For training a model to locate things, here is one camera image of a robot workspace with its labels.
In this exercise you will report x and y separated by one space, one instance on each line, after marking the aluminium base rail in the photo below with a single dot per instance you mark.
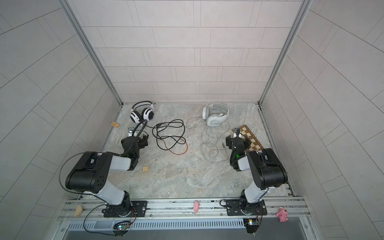
210 208

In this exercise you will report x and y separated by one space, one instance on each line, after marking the wooden piece on rail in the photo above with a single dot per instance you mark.
78 211

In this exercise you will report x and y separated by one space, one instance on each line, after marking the left controller board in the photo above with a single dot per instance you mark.
122 226

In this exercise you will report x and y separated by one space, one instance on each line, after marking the black white headphones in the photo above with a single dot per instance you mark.
146 114

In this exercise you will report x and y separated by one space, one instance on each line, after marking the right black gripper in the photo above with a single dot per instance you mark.
237 141

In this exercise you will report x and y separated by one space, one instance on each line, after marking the controller board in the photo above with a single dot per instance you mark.
251 225
122 226

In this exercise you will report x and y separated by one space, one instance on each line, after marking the wooden chessboard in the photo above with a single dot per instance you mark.
246 133

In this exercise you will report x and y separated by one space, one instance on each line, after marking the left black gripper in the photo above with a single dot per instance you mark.
139 139

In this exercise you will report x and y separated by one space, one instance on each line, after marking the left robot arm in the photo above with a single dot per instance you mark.
90 176

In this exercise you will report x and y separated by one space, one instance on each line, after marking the pink clip on rail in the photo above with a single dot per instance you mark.
196 206

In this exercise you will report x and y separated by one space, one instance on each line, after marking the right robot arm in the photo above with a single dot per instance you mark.
267 172

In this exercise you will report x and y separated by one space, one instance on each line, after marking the white grey headphones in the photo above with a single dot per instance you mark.
215 114

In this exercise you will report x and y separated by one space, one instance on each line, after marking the right controller board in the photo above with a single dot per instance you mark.
251 225

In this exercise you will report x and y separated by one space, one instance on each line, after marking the pink plush toy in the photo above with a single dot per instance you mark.
282 214

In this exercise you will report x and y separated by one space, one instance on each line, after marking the small wooden block centre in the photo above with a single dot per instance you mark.
145 169

